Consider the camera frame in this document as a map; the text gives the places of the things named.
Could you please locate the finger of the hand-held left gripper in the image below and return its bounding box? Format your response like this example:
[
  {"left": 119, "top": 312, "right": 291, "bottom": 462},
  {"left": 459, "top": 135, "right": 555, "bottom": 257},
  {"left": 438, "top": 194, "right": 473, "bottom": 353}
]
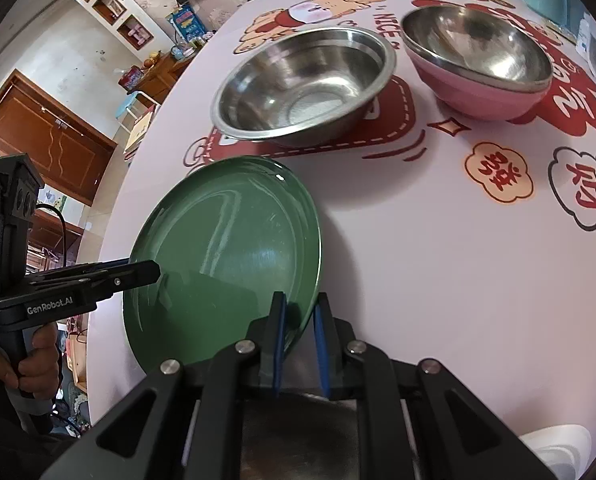
[
  {"left": 28, "top": 260, "right": 161, "bottom": 297},
  {"left": 25, "top": 259, "right": 133, "bottom": 281}
]

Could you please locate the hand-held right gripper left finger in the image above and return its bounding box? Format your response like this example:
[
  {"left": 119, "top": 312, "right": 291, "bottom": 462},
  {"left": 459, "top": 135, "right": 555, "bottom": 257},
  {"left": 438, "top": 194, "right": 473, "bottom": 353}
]
[{"left": 40, "top": 291, "right": 287, "bottom": 480}]

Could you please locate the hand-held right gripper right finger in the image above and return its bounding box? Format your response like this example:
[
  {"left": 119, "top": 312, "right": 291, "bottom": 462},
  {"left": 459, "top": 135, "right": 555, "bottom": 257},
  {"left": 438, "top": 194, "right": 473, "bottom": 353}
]
[{"left": 314, "top": 292, "right": 559, "bottom": 480}]

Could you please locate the green plate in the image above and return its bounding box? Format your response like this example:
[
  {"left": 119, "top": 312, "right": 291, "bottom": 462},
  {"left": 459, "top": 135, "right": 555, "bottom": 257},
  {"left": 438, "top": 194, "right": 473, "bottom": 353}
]
[{"left": 122, "top": 156, "right": 323, "bottom": 368}]

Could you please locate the wide steel bowl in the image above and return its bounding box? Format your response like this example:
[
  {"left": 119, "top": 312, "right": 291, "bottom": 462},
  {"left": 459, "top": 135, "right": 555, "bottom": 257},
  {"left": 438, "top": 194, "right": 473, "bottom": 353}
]
[{"left": 210, "top": 25, "right": 397, "bottom": 148}]

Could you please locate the white plate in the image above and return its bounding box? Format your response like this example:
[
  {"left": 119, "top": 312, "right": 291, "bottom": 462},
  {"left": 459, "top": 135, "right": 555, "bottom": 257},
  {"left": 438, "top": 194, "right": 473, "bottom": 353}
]
[{"left": 520, "top": 425, "right": 593, "bottom": 480}]

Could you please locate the pink bowl with steel inside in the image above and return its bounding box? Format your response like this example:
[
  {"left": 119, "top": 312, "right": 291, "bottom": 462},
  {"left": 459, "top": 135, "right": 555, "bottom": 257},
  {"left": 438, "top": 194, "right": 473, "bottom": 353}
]
[{"left": 400, "top": 6, "right": 555, "bottom": 122}]

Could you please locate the person's left hand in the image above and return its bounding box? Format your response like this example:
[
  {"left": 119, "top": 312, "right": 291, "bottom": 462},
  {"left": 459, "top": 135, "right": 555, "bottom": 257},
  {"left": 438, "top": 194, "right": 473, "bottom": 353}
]
[{"left": 0, "top": 320, "right": 61, "bottom": 401}]

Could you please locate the wooden entry door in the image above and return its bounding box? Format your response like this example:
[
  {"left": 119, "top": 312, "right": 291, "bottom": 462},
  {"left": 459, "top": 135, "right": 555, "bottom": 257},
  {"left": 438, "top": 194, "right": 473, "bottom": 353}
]
[{"left": 0, "top": 71, "right": 118, "bottom": 206}]

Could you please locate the pink printed tablecloth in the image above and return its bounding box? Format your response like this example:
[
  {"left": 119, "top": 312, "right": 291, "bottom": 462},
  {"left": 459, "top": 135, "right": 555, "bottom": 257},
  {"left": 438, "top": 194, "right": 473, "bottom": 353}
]
[{"left": 85, "top": 0, "right": 596, "bottom": 441}]

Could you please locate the stack of books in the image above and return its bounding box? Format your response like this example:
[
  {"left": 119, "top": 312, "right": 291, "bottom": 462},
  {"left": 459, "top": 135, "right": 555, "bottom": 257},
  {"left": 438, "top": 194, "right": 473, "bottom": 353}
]
[{"left": 122, "top": 105, "right": 156, "bottom": 158}]

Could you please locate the round light blue stool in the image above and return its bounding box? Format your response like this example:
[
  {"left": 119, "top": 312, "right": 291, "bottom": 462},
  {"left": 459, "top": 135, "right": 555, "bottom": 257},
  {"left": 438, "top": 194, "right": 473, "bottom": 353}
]
[{"left": 115, "top": 91, "right": 161, "bottom": 133}]

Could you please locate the pink box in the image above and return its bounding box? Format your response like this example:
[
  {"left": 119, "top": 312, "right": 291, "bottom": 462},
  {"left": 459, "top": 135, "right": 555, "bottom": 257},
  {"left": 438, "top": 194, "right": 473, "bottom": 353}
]
[{"left": 118, "top": 67, "right": 146, "bottom": 92}]

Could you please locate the wooden sideboard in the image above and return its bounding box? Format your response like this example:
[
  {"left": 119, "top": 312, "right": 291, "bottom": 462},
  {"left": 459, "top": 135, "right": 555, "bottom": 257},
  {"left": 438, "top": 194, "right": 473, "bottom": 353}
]
[{"left": 118, "top": 35, "right": 213, "bottom": 106}]

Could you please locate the blue printed box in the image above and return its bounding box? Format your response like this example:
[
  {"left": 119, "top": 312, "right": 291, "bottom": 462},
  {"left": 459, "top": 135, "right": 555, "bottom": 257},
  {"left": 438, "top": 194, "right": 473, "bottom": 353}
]
[{"left": 167, "top": 4, "right": 207, "bottom": 41}]

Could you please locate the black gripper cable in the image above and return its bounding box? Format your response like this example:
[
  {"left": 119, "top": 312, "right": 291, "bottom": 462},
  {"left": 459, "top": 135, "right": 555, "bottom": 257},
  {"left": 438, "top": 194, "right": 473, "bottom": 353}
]
[{"left": 34, "top": 203, "right": 67, "bottom": 266}]

